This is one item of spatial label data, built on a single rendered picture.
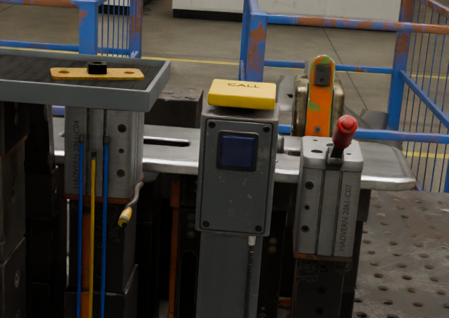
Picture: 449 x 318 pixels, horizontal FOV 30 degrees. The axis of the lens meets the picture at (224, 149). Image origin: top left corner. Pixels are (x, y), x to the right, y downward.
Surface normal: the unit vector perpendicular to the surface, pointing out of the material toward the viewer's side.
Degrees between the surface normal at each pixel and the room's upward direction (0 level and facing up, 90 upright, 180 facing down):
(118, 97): 90
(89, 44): 90
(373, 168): 0
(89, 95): 90
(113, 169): 90
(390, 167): 0
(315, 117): 78
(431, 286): 0
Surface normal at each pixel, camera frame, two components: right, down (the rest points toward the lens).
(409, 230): 0.06, -0.95
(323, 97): -0.05, 0.09
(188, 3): -0.01, 0.29
